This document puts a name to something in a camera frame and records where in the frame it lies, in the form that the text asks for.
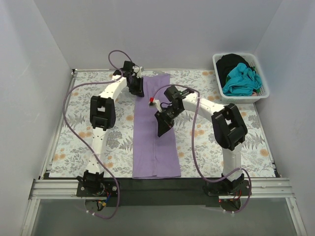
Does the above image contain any purple t shirt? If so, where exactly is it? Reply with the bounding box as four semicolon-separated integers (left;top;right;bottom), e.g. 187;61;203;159
132;74;181;179

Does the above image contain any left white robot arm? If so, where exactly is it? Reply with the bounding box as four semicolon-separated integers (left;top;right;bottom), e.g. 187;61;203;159
77;61;144;197

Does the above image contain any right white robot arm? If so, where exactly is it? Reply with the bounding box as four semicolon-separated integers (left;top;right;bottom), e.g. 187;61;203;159
149;85;248;196

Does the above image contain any floral patterned table mat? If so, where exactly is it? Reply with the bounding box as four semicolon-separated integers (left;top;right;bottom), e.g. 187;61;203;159
49;70;275;178

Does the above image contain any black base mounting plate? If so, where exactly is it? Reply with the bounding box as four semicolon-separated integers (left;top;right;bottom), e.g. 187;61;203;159
76;178;250;207

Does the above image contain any black t shirt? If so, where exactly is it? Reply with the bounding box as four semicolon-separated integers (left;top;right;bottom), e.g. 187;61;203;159
216;54;249;85

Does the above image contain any teal t shirt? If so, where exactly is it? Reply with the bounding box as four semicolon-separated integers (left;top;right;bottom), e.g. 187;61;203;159
222;63;262;96

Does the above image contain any green garment in basket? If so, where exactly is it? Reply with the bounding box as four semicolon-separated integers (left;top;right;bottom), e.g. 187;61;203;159
250;66;257;94

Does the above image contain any white plastic laundry basket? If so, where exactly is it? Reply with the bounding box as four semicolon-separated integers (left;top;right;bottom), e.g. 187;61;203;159
212;52;270;103

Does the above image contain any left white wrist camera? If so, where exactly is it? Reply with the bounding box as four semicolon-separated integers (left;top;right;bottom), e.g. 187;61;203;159
133;65;143;78

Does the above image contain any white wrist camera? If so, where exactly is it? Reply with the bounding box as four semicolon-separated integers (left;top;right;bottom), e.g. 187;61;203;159
149;97;162;112
133;65;143;78

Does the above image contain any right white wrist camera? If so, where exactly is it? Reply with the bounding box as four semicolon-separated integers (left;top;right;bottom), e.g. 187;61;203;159
149;97;162;112

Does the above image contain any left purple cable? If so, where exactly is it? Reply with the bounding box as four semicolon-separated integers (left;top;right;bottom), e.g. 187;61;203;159
63;50;135;219

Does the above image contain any purple cable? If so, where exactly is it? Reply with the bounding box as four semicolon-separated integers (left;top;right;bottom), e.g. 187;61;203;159
150;85;252;214
63;50;135;219

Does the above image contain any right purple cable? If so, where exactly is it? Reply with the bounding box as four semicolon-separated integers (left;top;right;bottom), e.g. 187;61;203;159
150;85;252;214

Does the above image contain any aluminium frame rail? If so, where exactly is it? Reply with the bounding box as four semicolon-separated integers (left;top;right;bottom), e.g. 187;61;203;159
29;177;307;236

